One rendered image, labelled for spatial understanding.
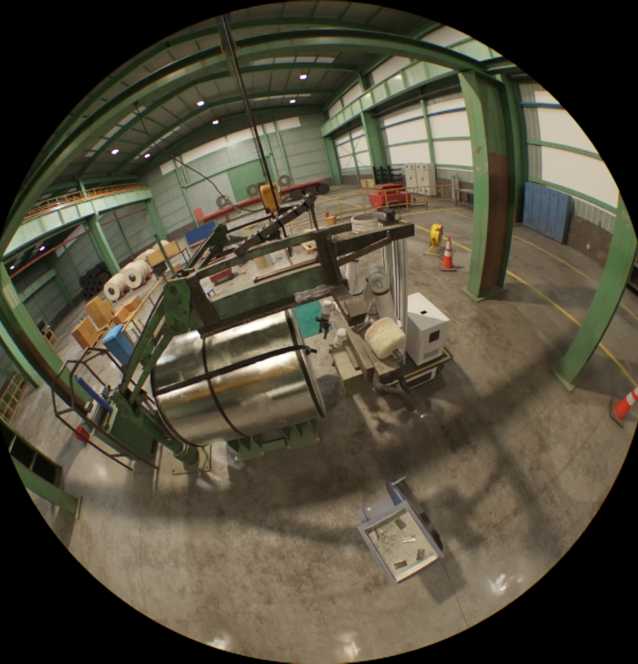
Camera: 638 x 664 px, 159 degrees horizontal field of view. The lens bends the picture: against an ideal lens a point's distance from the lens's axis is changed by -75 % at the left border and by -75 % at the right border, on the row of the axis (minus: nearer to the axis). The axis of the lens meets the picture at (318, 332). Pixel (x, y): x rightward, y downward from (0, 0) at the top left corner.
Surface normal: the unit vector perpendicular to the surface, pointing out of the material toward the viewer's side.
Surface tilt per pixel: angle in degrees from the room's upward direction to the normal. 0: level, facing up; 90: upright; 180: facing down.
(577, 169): 90
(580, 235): 90
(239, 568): 0
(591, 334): 90
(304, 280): 90
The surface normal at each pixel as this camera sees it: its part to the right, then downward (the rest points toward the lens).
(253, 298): 0.22, 0.58
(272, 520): -0.22, -0.75
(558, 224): -0.95, 0.31
